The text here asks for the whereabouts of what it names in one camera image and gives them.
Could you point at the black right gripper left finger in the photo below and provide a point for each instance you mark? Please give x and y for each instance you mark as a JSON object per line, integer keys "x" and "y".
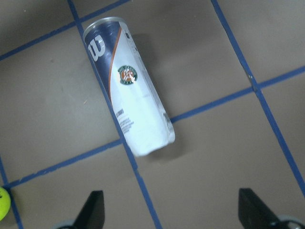
{"x": 92, "y": 214}

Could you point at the tennis ball middle of row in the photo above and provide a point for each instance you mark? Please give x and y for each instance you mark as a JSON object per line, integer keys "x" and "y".
{"x": 5, "y": 203}

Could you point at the clear tennis ball can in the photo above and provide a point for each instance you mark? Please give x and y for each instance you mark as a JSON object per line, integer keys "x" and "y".
{"x": 138, "y": 109}

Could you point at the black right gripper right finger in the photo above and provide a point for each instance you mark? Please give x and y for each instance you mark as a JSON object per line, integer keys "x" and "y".
{"x": 253, "y": 213}

